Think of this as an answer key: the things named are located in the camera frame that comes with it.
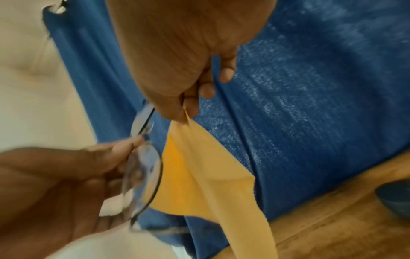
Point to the person's left hand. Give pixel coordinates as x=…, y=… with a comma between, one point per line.
x=54, y=192

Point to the person's right hand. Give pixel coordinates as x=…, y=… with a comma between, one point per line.
x=182, y=45

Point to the dark blue glasses case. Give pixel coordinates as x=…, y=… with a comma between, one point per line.
x=397, y=198

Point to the round black-framed eyeglasses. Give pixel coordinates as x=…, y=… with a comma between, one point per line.
x=144, y=177

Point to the blue curtain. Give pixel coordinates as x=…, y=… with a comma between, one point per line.
x=320, y=101

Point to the yellow cleaning cloth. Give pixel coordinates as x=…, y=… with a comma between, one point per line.
x=205, y=182

